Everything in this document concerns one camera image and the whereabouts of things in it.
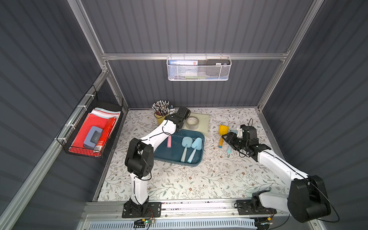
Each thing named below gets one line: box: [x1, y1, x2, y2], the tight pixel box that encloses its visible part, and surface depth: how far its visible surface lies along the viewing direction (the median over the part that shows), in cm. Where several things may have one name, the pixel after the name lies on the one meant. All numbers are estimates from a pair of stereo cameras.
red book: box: [92, 116, 117, 153], surface depth 70 cm
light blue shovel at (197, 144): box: [187, 137, 203, 164], surface depth 99 cm
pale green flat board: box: [187, 113, 210, 135], surface depth 109 cm
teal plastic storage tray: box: [153, 129, 206, 167], surface depth 96 cm
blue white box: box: [168, 59, 199, 80], surface depth 91 cm
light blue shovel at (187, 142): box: [180, 136, 194, 163], surface depth 100 cm
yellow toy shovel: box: [218, 124, 230, 149], surface depth 108 cm
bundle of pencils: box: [151, 99, 170, 116], surface depth 98 cm
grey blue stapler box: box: [83, 126, 104, 150], surface depth 68 cm
